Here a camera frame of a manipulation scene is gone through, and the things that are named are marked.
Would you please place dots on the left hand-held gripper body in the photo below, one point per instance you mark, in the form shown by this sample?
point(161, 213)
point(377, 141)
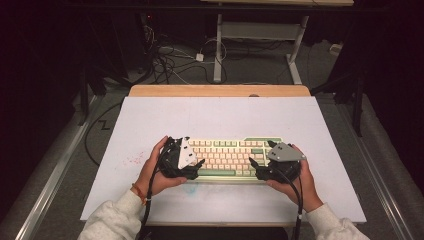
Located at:
point(173, 163)

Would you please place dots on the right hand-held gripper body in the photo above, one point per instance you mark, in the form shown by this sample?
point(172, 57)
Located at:
point(283, 156)

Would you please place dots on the green and cream keyboard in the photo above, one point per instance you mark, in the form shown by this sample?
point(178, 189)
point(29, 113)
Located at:
point(226, 156)

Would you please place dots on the person's left hand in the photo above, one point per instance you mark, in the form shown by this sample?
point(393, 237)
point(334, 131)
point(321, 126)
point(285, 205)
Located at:
point(150, 176)

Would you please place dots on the person's right hand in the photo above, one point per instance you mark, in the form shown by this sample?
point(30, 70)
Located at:
point(306, 190)

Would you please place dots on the white table mat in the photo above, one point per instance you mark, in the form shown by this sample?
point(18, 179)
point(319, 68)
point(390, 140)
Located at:
point(216, 116)

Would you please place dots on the white power adapter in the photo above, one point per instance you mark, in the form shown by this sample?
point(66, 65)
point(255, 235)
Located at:
point(199, 57)

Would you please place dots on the black stand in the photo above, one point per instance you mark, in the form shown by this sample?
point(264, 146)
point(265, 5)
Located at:
point(84, 100)
point(359, 106)

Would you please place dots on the white desk frame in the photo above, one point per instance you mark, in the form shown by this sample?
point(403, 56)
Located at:
point(218, 50)

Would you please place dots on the metal floor rail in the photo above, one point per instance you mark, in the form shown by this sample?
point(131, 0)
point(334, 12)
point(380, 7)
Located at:
point(384, 186)
point(56, 173)

